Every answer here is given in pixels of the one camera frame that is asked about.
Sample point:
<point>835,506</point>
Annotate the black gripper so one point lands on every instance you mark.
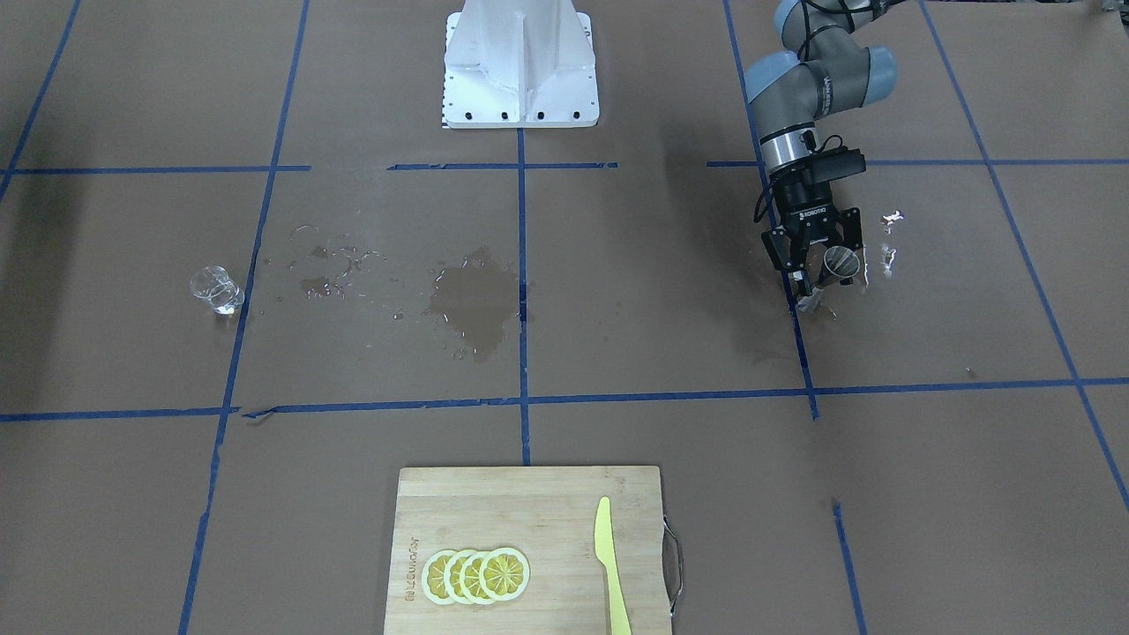
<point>806,201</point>

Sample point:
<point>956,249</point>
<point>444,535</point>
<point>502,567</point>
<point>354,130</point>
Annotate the steel jigger measuring cup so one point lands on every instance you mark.
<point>839,267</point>

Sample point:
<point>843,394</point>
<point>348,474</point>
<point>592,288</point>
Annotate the clear glass cup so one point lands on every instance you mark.
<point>214,286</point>

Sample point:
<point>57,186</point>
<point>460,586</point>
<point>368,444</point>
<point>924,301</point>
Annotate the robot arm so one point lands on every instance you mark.
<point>819,71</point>

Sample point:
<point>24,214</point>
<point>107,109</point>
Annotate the yellow plastic knife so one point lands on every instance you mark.
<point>605,552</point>

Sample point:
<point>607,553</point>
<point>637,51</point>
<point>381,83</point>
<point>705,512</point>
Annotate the bamboo cutting board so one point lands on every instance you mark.
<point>548,513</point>

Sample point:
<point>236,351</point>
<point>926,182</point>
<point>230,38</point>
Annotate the lemon slice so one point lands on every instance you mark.
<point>470,579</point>
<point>452,576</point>
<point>435,578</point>
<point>504,574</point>

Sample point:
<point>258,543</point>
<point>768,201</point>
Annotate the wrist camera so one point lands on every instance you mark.
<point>828,164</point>

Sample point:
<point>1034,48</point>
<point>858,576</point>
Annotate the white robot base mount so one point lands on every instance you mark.
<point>519,64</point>

